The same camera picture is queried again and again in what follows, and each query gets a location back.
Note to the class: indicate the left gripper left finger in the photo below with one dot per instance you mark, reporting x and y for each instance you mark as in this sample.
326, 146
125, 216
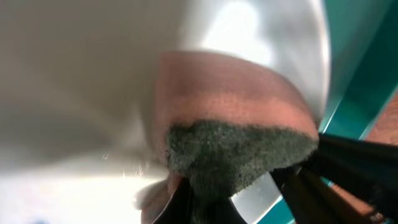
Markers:
174, 201

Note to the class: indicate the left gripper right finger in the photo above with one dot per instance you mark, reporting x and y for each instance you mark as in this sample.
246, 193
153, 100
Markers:
365, 169

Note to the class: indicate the green and yellow sponge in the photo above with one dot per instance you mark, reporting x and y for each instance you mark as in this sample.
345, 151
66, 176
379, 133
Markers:
222, 122

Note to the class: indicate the light blue plate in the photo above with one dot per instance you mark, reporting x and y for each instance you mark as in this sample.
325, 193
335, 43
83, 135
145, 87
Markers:
77, 92

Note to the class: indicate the large teal serving tray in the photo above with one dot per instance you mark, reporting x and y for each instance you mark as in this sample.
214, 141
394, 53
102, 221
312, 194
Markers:
342, 56

